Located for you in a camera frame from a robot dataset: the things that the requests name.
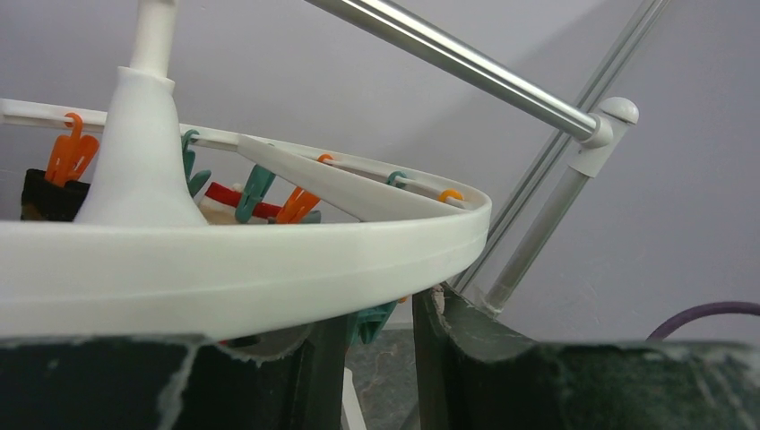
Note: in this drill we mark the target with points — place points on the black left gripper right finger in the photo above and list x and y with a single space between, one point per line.
475 373

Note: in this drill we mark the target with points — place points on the white round clip hanger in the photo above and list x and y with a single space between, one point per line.
139 257

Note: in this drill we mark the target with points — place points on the argyle brown yellow sock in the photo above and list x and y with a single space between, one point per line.
44 201

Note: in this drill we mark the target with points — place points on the teal clothes clip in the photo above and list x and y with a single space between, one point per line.
254 190

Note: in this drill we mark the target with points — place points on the red white santa sock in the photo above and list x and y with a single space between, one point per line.
219 203

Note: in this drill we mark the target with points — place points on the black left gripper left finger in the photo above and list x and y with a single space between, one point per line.
285 379

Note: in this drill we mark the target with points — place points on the white metal drying rack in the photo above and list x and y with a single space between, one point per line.
404 111

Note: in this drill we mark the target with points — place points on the orange clothes clip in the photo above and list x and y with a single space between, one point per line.
71 154
298 205

